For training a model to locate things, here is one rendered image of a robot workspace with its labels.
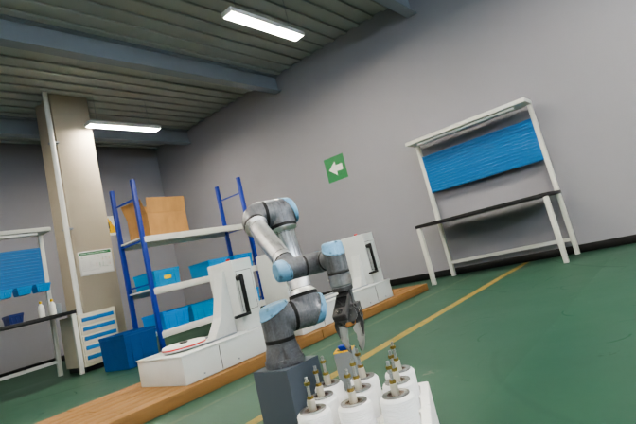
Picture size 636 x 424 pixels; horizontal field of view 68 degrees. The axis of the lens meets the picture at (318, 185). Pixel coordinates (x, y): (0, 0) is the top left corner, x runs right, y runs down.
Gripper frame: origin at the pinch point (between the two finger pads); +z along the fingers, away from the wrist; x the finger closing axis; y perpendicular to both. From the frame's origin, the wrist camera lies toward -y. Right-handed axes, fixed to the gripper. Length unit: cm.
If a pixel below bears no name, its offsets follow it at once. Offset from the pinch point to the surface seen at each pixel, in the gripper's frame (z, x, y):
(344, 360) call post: 6.1, 8.7, 13.5
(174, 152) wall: -331, 508, 732
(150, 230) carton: -117, 334, 363
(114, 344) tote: 7, 346, 281
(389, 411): 11.9, -12.4, -26.0
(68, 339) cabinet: -8, 458, 330
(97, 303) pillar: -44, 474, 403
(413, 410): 13.1, -18.2, -24.2
